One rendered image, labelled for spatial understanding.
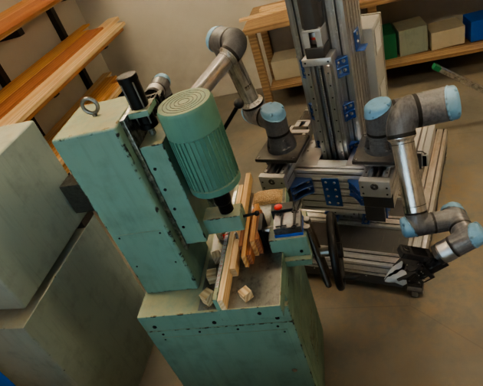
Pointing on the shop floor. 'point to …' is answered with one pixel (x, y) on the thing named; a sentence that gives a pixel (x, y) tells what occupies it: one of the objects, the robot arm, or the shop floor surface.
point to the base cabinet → (251, 348)
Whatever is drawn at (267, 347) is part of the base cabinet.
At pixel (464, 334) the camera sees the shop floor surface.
